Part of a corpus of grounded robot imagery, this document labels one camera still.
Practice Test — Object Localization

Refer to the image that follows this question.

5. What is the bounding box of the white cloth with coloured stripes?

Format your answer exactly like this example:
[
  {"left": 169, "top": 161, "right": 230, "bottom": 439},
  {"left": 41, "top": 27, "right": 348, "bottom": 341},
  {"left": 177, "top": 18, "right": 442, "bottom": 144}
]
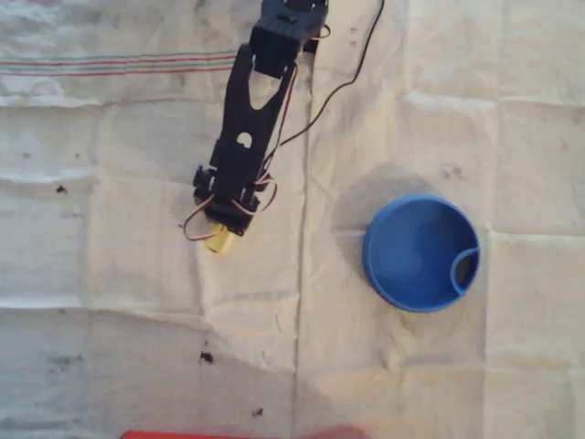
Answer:
[{"left": 0, "top": 0, "right": 316, "bottom": 111}]

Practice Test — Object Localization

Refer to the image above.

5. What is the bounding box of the white creased cloth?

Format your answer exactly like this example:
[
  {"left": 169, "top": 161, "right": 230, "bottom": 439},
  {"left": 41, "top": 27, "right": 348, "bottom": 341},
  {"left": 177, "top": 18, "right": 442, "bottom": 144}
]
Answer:
[{"left": 0, "top": 0, "right": 585, "bottom": 439}]

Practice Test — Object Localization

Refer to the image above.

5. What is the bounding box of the blue plastic cup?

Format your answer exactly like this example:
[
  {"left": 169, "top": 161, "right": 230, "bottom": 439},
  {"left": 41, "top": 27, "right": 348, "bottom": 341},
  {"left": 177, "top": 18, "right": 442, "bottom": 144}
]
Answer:
[{"left": 362, "top": 194, "right": 482, "bottom": 315}]

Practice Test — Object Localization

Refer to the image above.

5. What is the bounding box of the yellow rectangular block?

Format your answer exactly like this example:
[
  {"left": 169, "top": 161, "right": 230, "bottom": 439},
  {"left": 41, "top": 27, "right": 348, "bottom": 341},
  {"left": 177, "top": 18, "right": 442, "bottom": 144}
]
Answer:
[{"left": 204, "top": 222, "right": 238, "bottom": 255}]

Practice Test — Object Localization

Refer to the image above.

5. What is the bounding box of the red and white object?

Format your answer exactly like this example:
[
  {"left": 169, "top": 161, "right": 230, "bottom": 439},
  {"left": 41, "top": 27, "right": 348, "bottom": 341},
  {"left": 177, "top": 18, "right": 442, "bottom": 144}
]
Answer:
[{"left": 119, "top": 424, "right": 367, "bottom": 439}]

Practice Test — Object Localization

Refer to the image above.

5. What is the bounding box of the thin black cable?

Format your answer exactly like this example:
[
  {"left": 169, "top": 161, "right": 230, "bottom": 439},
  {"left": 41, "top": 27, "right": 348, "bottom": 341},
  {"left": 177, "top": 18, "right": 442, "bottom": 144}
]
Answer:
[{"left": 277, "top": 0, "right": 386, "bottom": 148}]

